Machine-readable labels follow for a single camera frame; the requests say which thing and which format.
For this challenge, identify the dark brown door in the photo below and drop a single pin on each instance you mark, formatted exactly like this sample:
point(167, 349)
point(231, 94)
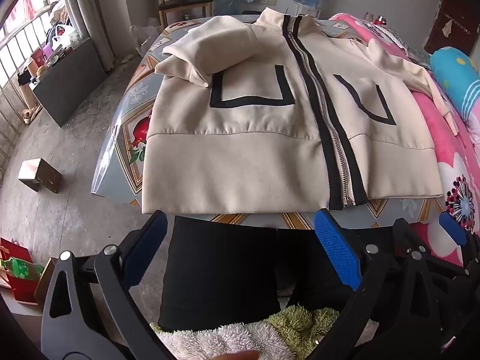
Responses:
point(457, 22)

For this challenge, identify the blue dotted pillow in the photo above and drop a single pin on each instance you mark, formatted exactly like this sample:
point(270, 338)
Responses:
point(453, 71)

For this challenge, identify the small beige hanging cloth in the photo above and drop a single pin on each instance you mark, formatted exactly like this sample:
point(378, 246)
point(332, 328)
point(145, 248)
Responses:
point(449, 27)

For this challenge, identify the dark grey cabinet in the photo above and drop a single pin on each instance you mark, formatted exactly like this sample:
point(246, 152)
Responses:
point(71, 82)

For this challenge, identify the brown box with white side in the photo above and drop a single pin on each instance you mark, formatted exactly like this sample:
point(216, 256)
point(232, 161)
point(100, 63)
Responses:
point(41, 176)

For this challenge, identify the person's left hand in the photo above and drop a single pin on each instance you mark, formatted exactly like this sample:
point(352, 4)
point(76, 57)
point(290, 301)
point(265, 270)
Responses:
point(236, 355)

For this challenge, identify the red gift bag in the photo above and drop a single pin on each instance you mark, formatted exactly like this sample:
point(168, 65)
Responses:
point(18, 290)

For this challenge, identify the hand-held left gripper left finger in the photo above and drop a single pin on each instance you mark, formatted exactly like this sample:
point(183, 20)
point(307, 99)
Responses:
point(146, 249)

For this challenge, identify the green bottle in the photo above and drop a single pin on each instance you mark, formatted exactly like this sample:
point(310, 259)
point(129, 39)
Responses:
point(22, 268)

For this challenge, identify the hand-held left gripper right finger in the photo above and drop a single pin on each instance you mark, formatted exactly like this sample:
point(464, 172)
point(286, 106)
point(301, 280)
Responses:
point(337, 251)

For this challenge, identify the grey curtain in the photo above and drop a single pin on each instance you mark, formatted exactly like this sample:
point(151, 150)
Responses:
point(86, 15)

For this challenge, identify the person's black pants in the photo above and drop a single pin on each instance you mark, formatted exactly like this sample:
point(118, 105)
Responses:
point(225, 270)

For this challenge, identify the beige jacket with black trim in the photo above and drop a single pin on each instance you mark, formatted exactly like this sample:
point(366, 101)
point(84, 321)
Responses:
point(243, 150)

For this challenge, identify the pink floral blanket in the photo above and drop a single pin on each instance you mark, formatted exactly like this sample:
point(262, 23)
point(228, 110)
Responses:
point(442, 138)

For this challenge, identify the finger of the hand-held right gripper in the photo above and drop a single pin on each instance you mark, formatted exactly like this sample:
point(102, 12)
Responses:
point(408, 232)
point(452, 228)

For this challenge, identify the brown cardboard box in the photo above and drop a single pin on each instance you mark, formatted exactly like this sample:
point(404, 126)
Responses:
point(45, 285)

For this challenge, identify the empty clear water jug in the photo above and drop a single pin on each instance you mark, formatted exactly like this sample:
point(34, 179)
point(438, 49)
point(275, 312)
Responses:
point(227, 5)

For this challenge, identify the white water dispenser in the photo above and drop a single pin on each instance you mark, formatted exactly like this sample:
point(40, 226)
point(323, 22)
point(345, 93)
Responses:
point(305, 12)

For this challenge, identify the silver cushion with lace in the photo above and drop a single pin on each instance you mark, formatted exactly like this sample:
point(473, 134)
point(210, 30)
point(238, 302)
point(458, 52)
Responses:
point(412, 48)

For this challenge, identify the clear plastic bag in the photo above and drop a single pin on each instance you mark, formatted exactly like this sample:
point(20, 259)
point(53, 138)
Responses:
point(144, 37)

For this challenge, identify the fruit print tablecloth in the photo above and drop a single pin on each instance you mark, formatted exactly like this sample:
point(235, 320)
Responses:
point(129, 93)

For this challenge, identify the white plastic bag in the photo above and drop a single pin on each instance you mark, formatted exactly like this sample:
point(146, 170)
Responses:
point(63, 35)

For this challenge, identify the white green fleece garment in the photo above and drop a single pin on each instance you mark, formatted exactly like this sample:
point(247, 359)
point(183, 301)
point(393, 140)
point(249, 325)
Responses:
point(225, 339)

